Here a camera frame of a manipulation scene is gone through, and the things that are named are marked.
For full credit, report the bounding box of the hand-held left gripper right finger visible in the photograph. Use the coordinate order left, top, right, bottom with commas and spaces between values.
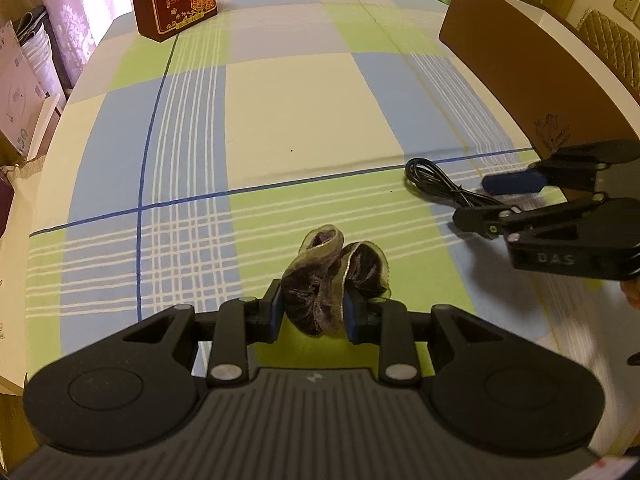
343, 290, 507, 387

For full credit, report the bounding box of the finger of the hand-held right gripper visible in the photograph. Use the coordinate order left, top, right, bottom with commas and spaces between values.
452, 194, 609, 242
481, 138, 640, 195

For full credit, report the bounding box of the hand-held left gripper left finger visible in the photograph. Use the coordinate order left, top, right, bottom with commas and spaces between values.
120, 279, 283, 387

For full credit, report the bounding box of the brown velvet scrunchie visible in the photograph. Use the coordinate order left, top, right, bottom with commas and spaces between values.
280, 227, 391, 337

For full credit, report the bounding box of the black cable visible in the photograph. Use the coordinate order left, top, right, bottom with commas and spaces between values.
404, 157, 507, 209

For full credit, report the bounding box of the brown cardboard box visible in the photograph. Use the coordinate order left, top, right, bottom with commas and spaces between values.
438, 0, 640, 162

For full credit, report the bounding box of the desktop with checked tablecloth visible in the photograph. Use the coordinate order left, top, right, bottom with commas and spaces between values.
22, 0, 640, 401

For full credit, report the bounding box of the chair with quilted cover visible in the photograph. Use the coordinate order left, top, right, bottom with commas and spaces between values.
576, 9, 640, 107

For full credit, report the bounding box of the purple paper bag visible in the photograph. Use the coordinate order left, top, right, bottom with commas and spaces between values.
0, 20, 57, 159

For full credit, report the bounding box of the pink lace curtain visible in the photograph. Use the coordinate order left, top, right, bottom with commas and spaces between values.
30, 0, 137, 76

